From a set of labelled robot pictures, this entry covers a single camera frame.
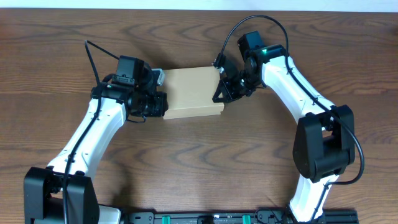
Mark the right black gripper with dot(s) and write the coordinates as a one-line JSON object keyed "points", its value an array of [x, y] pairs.
{"points": [[230, 86]]}

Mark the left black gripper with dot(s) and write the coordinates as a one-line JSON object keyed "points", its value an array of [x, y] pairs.
{"points": [[162, 104]]}

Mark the brown cardboard box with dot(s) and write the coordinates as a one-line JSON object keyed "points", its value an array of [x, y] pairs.
{"points": [[190, 91]]}

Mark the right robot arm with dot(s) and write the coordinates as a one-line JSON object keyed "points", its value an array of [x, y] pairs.
{"points": [[324, 142]]}

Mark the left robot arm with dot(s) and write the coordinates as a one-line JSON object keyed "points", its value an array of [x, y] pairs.
{"points": [[63, 191]]}

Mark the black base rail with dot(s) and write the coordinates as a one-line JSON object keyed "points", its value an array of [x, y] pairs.
{"points": [[233, 218]]}

